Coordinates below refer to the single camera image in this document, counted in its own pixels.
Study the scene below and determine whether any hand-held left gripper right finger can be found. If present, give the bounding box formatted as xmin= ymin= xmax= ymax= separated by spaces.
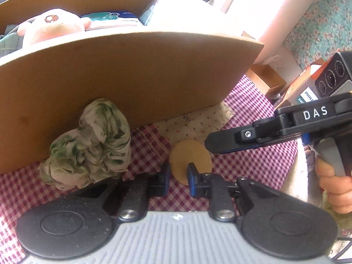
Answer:
xmin=187 ymin=163 xmax=287 ymax=223

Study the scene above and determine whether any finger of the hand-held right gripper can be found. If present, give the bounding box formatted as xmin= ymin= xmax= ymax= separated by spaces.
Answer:
xmin=205 ymin=116 xmax=286 ymax=155

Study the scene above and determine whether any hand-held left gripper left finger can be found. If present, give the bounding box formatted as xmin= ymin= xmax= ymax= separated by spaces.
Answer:
xmin=74 ymin=161 xmax=171 ymax=223

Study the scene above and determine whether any round cardboard disc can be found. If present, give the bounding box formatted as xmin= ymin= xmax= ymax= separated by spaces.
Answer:
xmin=169 ymin=140 xmax=213 ymax=186

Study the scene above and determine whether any brown cardboard box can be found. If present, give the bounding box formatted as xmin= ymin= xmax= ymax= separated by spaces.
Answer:
xmin=0 ymin=0 xmax=264 ymax=174

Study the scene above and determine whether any white blue mask box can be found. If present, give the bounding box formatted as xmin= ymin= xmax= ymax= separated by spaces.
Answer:
xmin=81 ymin=11 xmax=144 ymax=31

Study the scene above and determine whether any pink plush toy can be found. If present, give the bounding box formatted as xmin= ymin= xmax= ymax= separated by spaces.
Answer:
xmin=17 ymin=9 xmax=92 ymax=47

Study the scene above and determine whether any teal knitted towel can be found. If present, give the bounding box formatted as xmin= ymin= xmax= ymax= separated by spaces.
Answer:
xmin=0 ymin=23 xmax=25 ymax=58

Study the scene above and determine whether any person's right hand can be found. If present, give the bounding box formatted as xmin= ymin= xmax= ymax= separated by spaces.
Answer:
xmin=314 ymin=160 xmax=352 ymax=215

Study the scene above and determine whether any beige small-flower cloth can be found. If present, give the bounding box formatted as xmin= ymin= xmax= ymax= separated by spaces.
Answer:
xmin=154 ymin=102 xmax=234 ymax=145

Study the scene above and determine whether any orange product box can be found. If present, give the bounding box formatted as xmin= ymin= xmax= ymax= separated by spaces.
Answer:
xmin=275 ymin=58 xmax=334 ymax=109

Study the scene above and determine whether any purple checkered tablecloth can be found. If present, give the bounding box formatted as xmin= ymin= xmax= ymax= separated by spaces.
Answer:
xmin=0 ymin=74 xmax=299 ymax=262

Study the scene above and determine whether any small cardboard box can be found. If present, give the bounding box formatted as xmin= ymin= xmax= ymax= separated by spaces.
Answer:
xmin=245 ymin=63 xmax=288 ymax=98

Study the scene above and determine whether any white fluffy mat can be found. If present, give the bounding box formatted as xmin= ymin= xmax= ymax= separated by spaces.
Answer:
xmin=283 ymin=137 xmax=317 ymax=207

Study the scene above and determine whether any green white tie-dye cloth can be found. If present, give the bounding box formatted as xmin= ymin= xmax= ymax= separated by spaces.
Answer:
xmin=38 ymin=97 xmax=132 ymax=191

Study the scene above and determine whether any teal floral cloth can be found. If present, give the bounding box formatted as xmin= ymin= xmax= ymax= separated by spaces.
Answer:
xmin=283 ymin=0 xmax=352 ymax=69

